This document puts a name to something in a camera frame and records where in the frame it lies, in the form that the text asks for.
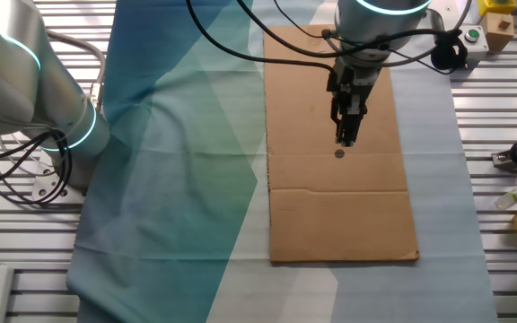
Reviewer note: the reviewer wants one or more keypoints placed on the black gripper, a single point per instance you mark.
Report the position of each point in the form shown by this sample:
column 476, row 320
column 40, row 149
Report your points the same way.
column 353, row 81

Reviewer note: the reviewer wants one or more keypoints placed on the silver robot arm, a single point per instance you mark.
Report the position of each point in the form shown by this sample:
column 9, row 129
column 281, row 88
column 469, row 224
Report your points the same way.
column 16, row 89

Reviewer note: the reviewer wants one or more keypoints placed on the black round target dot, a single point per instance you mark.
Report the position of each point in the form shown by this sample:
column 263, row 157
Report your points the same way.
column 339, row 154

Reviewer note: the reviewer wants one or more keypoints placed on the brown cardboard sheet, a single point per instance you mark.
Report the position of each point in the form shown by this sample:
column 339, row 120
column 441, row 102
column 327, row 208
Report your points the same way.
column 330, row 215

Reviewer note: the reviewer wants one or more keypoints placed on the grey box with green button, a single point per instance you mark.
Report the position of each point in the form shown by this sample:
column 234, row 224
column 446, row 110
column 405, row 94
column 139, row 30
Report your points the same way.
column 476, row 45

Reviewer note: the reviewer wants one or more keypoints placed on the wooden box with square hole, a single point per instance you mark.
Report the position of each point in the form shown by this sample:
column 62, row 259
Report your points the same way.
column 494, row 36

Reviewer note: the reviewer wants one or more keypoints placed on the blue green patterned tablecloth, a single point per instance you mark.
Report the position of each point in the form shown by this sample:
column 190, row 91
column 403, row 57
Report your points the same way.
column 173, row 179

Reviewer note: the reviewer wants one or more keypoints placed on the yellow emergency stop box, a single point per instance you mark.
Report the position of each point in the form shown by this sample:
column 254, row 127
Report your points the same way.
column 496, row 6

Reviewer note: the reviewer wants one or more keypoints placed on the metal clamp mount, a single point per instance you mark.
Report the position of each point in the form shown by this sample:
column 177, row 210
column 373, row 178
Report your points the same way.
column 503, row 161

